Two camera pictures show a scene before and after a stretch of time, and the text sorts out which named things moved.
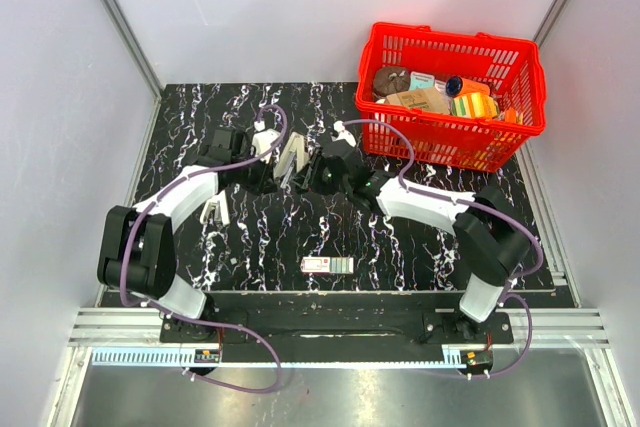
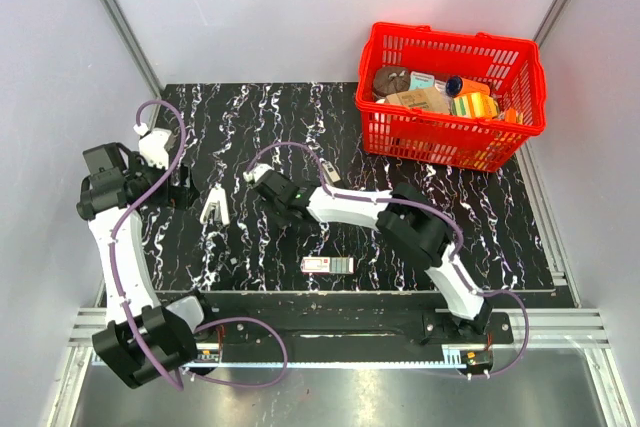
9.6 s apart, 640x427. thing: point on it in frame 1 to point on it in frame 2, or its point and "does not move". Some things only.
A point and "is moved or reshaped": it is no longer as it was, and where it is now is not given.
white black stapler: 294,156 is moved or reshaped
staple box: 321,264 does not move
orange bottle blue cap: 457,85 does not move
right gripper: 309,178 to 281,222
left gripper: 266,183 to 178,197
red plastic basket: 466,100 does not move
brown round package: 391,80 does not move
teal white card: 421,80 does not move
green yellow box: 475,105 does not move
